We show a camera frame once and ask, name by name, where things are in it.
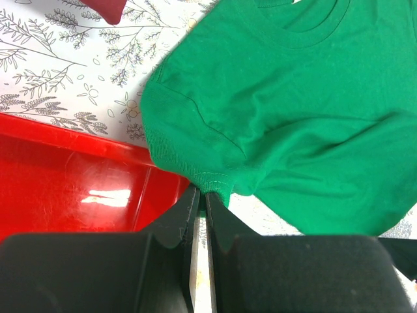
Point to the folded dark red t shirt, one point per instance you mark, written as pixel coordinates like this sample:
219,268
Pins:
110,10

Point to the red plastic tray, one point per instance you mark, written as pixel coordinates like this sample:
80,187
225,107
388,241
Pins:
59,180

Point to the floral table cloth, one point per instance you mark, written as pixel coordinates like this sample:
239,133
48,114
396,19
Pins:
65,66

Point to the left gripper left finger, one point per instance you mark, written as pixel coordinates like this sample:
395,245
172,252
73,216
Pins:
143,271

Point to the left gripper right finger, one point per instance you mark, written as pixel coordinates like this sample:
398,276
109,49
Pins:
301,273

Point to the green t shirt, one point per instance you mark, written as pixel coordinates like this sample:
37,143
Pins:
309,106

